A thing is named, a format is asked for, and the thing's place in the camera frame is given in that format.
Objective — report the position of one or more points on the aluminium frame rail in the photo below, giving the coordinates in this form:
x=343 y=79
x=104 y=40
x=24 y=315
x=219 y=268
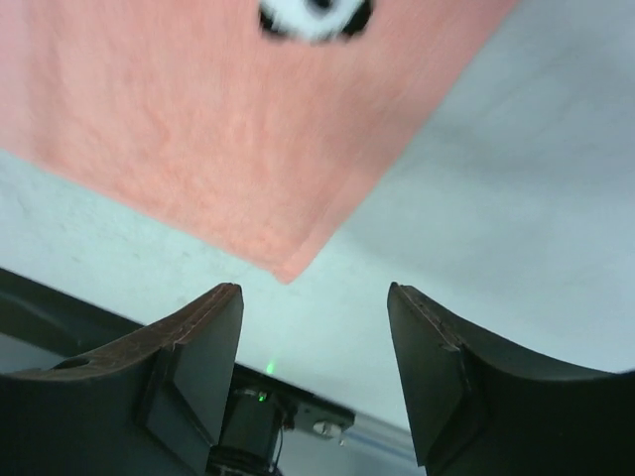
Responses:
x=373 y=434

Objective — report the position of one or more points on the pink panda towel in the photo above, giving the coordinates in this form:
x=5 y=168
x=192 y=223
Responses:
x=256 y=126

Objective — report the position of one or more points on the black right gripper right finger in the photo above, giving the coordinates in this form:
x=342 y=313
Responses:
x=480 y=404

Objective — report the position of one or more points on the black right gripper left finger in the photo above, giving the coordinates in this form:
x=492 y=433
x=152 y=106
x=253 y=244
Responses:
x=149 y=403

